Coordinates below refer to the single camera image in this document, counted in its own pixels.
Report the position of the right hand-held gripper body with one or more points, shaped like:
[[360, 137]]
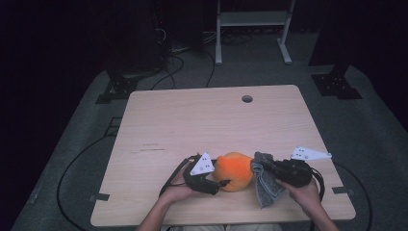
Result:
[[295, 173]]

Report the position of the dark equipment rack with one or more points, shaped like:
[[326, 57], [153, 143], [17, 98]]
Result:
[[138, 35]]

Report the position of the orange round plush toy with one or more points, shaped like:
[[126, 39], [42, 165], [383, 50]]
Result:
[[234, 171]]

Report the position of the grey tape strip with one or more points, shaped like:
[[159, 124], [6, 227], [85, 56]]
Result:
[[100, 197], [343, 190]]

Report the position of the person's right hand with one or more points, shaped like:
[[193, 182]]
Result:
[[304, 195]]

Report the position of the black tape floor marking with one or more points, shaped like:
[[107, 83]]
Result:
[[113, 126]]

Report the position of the person's left hand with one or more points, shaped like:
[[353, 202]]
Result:
[[178, 191]]

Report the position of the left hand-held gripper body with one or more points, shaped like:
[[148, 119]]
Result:
[[200, 181]]

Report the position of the white metal stand frame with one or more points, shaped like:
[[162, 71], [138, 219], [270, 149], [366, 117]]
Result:
[[253, 19]]

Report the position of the black stand with flat base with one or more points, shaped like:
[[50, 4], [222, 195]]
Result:
[[117, 88], [336, 85]]

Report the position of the grey towel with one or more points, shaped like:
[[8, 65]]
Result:
[[267, 189]]

